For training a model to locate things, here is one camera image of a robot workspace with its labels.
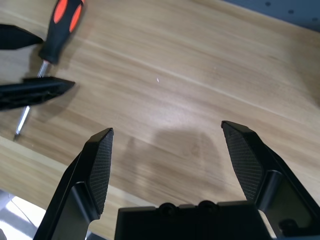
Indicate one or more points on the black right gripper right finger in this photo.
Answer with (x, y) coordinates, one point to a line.
(252, 165)

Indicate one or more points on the grey pegboard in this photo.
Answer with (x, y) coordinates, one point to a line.
(287, 12)

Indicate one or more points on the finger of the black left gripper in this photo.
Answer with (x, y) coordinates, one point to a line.
(15, 37)
(30, 92)

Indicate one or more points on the orange black screwdriver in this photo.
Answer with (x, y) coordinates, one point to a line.
(60, 32)

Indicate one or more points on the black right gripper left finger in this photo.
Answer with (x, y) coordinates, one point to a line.
(82, 187)

